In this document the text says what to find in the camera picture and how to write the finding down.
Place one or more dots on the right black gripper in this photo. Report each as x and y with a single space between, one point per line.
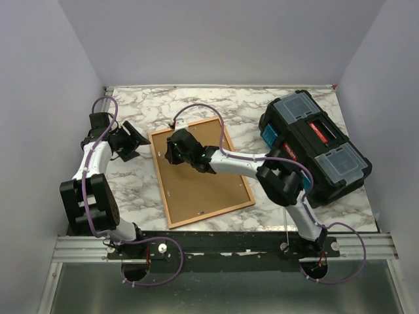
169 154

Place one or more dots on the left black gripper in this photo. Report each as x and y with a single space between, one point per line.
132 142

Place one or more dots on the red wooden photo frame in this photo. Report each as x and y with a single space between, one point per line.
190 196

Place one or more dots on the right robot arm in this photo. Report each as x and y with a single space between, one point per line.
286 182

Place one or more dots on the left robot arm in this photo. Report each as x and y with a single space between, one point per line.
89 203

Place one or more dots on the black plastic toolbox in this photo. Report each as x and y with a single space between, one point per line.
302 131

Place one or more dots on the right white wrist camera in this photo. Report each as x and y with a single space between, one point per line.
177 125

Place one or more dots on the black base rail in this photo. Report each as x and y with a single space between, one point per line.
169 251

